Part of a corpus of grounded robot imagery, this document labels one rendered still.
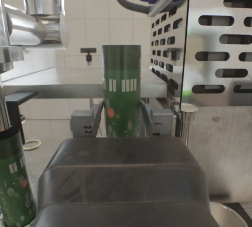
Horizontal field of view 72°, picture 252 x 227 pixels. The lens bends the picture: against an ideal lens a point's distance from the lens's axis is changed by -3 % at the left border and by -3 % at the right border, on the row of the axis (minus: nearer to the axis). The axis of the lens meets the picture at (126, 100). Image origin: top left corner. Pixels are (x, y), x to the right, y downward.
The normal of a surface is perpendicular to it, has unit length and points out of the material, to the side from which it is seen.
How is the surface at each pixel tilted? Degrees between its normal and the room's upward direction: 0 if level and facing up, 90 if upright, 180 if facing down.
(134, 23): 90
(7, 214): 90
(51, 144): 0
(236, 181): 90
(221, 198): 90
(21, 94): 0
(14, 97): 0
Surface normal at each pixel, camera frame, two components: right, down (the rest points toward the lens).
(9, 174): 0.60, 0.22
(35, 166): 0.00, -0.96
